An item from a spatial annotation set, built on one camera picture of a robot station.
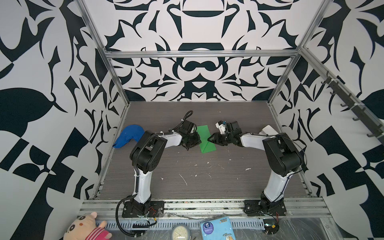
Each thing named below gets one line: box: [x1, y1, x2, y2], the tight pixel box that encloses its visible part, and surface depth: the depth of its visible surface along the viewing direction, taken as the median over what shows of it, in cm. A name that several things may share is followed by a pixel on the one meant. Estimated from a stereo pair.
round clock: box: [171, 223, 192, 240], surface depth 66 cm
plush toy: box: [63, 212, 113, 240], surface depth 65 cm
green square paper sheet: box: [196, 124, 217, 154], surface depth 98 cm
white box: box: [258, 124, 279, 135], surface depth 98 cm
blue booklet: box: [200, 216, 236, 240], surface depth 66 cm
